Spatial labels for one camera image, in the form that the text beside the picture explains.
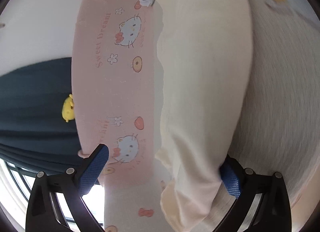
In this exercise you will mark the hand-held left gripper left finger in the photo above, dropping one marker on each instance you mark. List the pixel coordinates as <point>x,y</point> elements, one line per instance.
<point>95,169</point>

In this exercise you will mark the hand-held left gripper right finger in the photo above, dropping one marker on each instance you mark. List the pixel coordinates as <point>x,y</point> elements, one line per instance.
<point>231,179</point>

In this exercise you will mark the pink and cream T-shirt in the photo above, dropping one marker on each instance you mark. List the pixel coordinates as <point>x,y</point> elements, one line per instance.
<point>205,72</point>

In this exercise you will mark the yellow plush toy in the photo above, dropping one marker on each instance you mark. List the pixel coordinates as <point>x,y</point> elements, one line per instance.
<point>68,109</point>

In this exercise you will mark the bright window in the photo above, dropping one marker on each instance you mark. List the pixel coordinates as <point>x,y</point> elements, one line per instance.
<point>17,184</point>

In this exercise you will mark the dark curtain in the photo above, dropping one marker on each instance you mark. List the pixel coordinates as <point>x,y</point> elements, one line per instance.
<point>37,109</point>

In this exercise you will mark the cat print sofa blanket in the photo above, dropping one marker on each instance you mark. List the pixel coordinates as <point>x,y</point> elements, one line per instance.
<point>112,84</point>

